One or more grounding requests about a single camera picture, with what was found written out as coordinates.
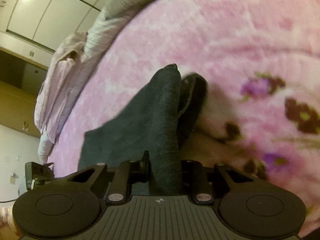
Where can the person's left forearm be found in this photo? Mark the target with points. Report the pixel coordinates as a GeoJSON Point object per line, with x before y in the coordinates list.
{"type": "Point", "coordinates": [5, 216]}

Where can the dark blue jeans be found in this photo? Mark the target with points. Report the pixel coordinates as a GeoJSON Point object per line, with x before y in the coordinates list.
{"type": "Point", "coordinates": [155, 120]}

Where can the wooden door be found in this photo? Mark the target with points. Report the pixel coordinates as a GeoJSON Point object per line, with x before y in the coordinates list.
{"type": "Point", "coordinates": [15, 105]}

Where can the pink floral blanket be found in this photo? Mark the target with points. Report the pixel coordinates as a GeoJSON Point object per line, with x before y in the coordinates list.
{"type": "Point", "coordinates": [200, 30]}

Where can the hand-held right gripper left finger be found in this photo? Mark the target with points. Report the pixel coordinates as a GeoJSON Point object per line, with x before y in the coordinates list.
{"type": "Point", "coordinates": [146, 165]}

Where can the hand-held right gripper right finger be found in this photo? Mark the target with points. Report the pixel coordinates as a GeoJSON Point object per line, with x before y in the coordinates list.
{"type": "Point", "coordinates": [197, 180]}

